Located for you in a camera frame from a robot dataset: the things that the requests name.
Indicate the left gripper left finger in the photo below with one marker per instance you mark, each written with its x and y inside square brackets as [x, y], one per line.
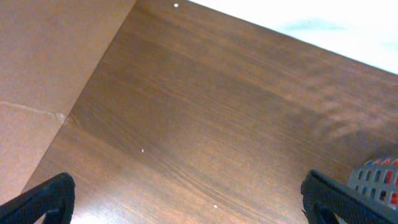
[53, 199]

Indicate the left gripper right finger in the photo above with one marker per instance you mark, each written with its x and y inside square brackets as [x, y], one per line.
[325, 200]

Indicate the grey plastic shopping basket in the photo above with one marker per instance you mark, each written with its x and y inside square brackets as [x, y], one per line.
[377, 179]

